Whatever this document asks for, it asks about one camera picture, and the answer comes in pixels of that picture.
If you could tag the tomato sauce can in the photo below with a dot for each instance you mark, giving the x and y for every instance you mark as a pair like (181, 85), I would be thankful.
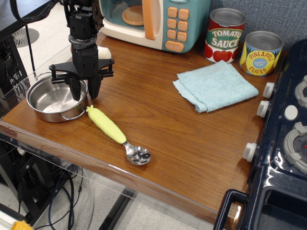
(224, 34)

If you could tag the light blue folded cloth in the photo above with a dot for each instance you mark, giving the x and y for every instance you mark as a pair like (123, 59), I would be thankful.
(214, 87)

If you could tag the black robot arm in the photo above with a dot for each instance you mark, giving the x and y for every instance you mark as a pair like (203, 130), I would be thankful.
(84, 19)

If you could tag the teal toy microwave oven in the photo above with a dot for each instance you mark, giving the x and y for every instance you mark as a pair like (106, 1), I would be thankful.
(169, 25)

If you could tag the dark blue toy stove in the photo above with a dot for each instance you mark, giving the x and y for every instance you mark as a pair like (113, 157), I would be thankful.
(277, 182)

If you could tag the white stove knob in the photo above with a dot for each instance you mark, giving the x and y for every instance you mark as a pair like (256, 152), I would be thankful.
(262, 109)
(268, 90)
(249, 151)

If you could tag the white stove knob rear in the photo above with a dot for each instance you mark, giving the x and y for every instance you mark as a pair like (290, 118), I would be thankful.
(268, 90)

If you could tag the spoon with yellow-green handle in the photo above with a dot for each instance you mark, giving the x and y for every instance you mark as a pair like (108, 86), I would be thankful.
(135, 154)

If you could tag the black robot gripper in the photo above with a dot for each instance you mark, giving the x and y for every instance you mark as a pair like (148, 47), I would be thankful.
(73, 72)

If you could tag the white stove knob front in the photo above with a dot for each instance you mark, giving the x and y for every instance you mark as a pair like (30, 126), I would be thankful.
(249, 151)

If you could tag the plush toy mushroom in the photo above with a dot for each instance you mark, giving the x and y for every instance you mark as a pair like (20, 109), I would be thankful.
(104, 53)

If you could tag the black side desk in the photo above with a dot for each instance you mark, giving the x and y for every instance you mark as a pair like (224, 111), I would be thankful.
(26, 8)

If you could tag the white stove knob middle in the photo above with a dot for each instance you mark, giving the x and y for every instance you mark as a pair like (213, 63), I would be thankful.
(262, 109)

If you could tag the pineapple slices can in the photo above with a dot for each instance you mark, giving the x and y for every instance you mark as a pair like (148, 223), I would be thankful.
(261, 51)

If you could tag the round stainless steel pot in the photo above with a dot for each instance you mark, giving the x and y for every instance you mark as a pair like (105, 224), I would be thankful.
(54, 102)

